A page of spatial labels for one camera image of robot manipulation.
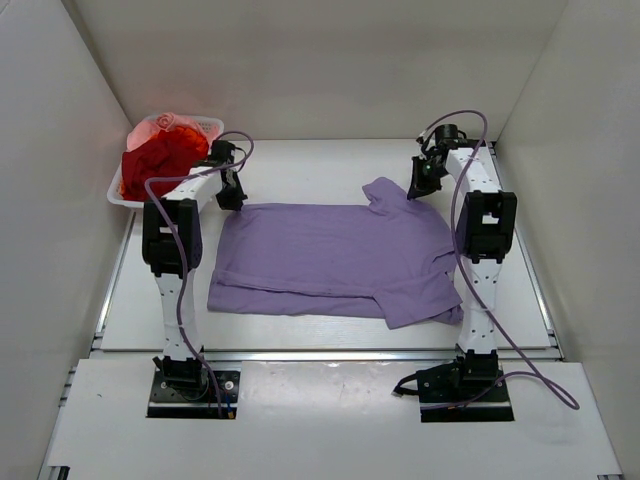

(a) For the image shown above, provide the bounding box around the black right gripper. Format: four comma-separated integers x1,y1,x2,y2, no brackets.
408,157,450,201

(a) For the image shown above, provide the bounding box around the purple t shirt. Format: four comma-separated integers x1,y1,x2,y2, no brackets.
207,177,464,329

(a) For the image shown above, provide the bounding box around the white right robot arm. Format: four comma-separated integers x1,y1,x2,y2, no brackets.
407,124,517,407

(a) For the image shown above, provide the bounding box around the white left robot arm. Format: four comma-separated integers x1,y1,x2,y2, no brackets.
142,140,248,403

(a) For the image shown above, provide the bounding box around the orange t shirt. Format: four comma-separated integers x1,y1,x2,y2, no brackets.
117,124,211,199

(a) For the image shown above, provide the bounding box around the pink t shirt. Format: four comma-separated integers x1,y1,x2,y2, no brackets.
126,112,224,151

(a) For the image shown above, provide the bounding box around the dark red t shirt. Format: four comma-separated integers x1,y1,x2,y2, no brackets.
121,137,204,202

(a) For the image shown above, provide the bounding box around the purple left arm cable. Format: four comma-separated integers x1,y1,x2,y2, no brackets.
143,130,255,419

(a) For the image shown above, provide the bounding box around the aluminium table edge rail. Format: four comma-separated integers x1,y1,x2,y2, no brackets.
194,349,564,364

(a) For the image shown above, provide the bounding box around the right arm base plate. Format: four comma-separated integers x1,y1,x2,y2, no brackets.
392,351,515,423

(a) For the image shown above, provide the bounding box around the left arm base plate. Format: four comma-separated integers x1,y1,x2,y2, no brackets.
146,369,241,420

